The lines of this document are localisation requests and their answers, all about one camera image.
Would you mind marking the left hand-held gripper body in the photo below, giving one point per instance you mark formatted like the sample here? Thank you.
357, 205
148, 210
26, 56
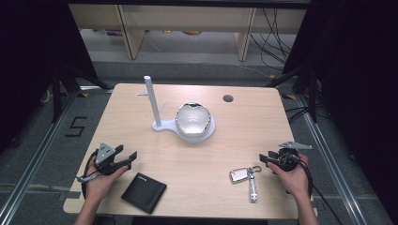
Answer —
104, 154

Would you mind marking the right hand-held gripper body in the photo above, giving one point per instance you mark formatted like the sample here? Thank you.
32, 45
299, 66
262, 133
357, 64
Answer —
287, 161

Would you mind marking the black leather wallet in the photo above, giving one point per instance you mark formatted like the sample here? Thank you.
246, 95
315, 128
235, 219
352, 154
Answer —
144, 192

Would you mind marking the white key stand with tray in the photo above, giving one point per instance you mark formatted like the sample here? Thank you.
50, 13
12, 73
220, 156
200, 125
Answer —
152, 100

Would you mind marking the person's right hand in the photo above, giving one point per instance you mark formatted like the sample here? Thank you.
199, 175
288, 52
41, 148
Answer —
292, 182

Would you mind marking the person's left hand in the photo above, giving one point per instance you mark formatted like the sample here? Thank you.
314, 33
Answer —
101, 186

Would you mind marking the black metal stand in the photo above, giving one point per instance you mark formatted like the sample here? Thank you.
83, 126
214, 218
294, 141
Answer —
312, 93
57, 93

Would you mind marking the dark curtain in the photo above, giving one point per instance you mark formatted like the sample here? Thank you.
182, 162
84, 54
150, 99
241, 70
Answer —
31, 62
359, 78

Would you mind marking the light wooden desk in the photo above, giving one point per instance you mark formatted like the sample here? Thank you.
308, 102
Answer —
187, 17

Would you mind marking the aluminium floor rail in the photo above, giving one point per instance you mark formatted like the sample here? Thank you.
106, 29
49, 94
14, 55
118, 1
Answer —
37, 156
331, 165

